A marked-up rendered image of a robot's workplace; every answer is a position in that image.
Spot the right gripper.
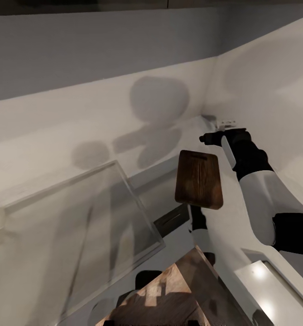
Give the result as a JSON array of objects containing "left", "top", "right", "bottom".
[{"left": 199, "top": 131, "right": 224, "bottom": 145}]

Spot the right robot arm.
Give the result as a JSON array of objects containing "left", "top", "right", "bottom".
[{"left": 199, "top": 119, "right": 303, "bottom": 278}]

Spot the cutting board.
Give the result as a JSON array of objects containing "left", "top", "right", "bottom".
[{"left": 175, "top": 150, "right": 224, "bottom": 208}]

